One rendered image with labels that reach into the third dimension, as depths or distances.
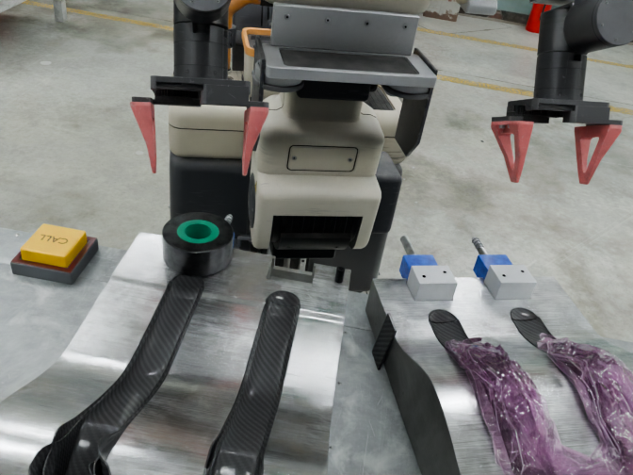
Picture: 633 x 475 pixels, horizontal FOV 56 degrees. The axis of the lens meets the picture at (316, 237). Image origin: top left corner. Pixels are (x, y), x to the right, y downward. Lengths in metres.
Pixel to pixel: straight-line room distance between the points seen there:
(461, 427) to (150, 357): 0.30
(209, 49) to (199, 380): 0.33
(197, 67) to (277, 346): 0.30
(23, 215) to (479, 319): 1.95
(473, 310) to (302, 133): 0.44
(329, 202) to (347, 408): 0.46
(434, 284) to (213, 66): 0.36
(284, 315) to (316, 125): 0.47
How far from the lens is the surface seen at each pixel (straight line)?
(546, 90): 0.78
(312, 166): 1.06
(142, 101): 0.66
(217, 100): 0.64
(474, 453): 0.58
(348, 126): 1.05
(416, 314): 0.73
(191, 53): 0.65
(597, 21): 0.72
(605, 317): 2.39
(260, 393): 0.58
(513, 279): 0.80
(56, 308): 0.80
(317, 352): 0.62
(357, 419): 0.68
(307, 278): 0.73
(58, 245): 0.83
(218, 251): 0.67
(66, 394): 0.55
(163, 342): 0.63
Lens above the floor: 1.33
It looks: 35 degrees down
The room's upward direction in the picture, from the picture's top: 9 degrees clockwise
